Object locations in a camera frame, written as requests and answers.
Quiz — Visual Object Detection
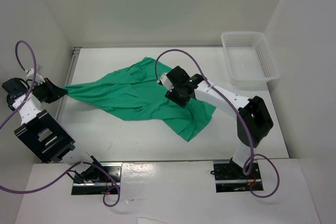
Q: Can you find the green tank top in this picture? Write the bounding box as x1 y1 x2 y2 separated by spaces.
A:
64 57 216 142

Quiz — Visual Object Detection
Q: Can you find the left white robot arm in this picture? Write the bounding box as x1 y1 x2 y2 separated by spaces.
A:
2 78 75 164

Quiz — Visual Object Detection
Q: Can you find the white plastic mesh basket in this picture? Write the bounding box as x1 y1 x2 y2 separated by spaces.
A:
221 31 280 86

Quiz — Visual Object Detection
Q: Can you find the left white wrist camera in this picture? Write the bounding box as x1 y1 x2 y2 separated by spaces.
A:
25 66 45 85

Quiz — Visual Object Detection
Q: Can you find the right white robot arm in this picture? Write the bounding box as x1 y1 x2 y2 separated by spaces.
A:
158 66 274 178

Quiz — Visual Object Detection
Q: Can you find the aluminium table edge rail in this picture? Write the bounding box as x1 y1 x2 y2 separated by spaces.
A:
56 47 82 122

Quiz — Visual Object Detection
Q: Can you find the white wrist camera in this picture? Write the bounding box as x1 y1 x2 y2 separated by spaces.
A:
25 66 45 85
157 72 174 92

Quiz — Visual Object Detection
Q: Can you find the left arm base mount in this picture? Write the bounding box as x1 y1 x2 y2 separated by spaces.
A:
71 162 122 196

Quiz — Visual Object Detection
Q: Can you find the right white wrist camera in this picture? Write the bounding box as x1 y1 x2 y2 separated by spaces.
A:
157 72 174 92

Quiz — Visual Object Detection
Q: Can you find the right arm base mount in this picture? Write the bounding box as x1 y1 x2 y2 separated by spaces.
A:
210 161 264 193

